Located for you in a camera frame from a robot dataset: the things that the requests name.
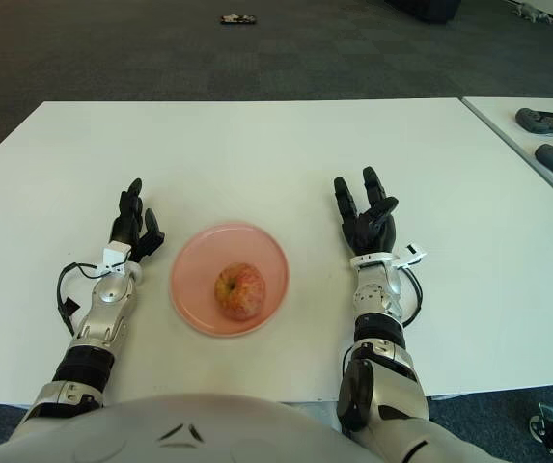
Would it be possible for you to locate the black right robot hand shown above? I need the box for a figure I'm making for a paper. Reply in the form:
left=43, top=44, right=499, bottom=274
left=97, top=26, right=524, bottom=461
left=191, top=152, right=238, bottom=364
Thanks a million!
left=332, top=166, right=399, bottom=257

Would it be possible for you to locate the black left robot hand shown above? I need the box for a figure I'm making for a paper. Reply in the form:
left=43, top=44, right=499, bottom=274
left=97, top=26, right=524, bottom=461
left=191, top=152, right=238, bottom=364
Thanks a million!
left=108, top=177, right=166, bottom=265

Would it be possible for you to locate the grey robot torso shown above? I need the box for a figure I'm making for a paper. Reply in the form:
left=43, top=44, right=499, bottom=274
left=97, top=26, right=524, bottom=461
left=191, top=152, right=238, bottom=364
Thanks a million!
left=0, top=393, right=369, bottom=463

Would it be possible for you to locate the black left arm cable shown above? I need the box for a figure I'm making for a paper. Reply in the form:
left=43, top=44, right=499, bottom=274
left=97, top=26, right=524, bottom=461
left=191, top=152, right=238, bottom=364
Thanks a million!
left=56, top=261, right=106, bottom=337

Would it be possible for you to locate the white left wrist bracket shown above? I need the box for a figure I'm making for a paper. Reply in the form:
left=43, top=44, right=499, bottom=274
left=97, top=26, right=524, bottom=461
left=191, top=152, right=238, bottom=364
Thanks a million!
left=96, top=244, right=131, bottom=277

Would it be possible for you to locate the pink round plate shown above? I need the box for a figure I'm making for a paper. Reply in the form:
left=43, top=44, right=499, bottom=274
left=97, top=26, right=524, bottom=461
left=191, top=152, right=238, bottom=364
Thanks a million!
left=169, top=222, right=290, bottom=338

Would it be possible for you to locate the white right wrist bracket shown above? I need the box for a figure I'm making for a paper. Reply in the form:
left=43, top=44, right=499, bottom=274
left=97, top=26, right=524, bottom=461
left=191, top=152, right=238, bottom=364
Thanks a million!
left=394, top=244, right=427, bottom=269

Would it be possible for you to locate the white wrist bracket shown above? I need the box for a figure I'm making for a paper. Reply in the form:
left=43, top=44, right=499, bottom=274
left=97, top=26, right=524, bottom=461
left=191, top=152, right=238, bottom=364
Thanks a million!
left=96, top=244, right=131, bottom=277
left=394, top=244, right=427, bottom=269

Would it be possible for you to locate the red yellow apple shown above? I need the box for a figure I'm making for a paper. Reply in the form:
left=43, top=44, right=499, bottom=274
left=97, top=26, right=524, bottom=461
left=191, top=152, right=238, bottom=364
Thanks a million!
left=214, top=261, right=266, bottom=322

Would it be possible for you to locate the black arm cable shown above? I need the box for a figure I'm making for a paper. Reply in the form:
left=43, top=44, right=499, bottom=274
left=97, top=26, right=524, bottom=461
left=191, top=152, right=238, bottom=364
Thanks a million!
left=399, top=267, right=425, bottom=327
left=56, top=261, right=106, bottom=337

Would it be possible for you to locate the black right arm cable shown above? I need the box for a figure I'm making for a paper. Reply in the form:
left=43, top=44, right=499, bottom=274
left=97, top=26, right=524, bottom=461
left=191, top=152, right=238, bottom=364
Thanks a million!
left=399, top=267, right=425, bottom=327

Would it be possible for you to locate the large black case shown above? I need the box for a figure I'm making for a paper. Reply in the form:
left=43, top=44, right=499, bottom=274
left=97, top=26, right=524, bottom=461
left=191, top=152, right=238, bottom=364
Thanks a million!
left=384, top=0, right=463, bottom=24

